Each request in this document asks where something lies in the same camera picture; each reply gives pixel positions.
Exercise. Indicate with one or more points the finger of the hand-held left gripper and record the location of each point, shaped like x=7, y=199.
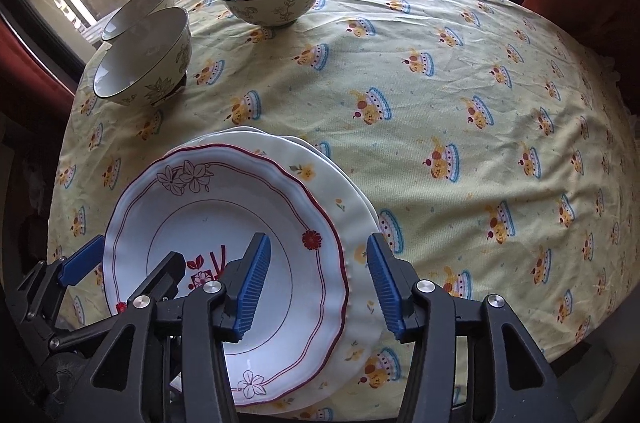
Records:
x=80, y=263
x=162, y=275

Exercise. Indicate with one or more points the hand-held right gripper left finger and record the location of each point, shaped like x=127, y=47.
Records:
x=252, y=288

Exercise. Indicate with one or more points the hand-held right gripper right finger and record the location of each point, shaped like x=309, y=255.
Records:
x=385, y=288

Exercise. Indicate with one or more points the white plate with red pattern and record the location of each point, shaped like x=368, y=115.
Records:
x=210, y=213

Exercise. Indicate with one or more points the blue-rimmed ribbed white plate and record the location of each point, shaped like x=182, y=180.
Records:
x=245, y=131

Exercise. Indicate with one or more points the yellow printed tablecloth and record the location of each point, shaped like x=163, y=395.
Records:
x=425, y=103

